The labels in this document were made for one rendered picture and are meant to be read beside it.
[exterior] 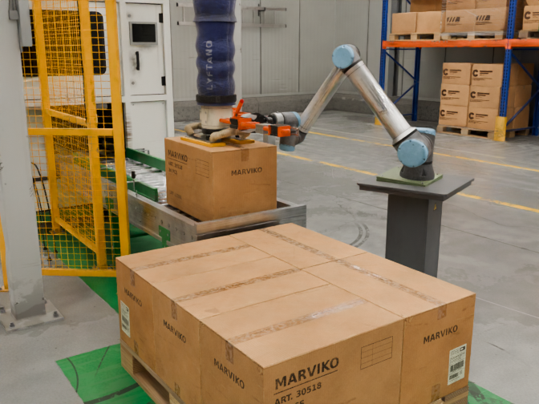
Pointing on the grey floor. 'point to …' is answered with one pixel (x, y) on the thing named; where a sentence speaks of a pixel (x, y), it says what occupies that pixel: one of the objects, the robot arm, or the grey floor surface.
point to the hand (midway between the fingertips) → (243, 123)
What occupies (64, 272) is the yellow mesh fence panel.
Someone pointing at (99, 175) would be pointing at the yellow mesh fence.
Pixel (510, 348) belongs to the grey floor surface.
